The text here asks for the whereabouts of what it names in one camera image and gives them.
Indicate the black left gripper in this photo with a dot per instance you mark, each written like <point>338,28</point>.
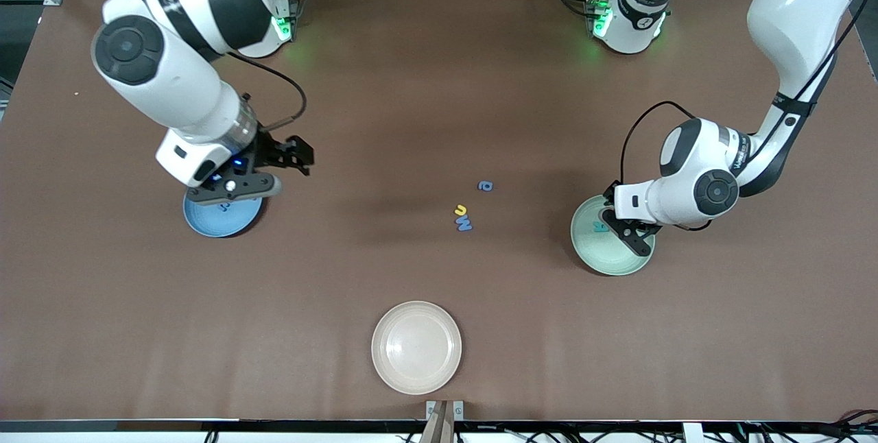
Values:
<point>607,215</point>

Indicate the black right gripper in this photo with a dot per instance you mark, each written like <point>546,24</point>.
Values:
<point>273,152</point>

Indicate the teal foam letter R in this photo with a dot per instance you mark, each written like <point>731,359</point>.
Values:
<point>601,227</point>

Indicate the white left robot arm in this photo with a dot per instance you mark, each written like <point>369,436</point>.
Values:
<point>796,11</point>

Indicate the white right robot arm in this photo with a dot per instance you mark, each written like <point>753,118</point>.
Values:
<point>178,86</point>

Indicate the light green plate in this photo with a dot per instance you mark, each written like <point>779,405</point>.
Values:
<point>603,258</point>

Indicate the blue plate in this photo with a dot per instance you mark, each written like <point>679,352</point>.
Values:
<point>226,225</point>

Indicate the yellow foam letter u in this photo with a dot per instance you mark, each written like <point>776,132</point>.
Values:
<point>460,210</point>

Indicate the small blue foam letter a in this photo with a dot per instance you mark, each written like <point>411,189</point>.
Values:
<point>485,186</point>

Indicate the blue foam letter W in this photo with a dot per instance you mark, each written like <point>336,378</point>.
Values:
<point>464,224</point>

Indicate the beige plate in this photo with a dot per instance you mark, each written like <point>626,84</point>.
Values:
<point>416,348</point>

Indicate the metal table edge bracket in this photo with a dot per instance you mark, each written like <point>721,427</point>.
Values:
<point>444,412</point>

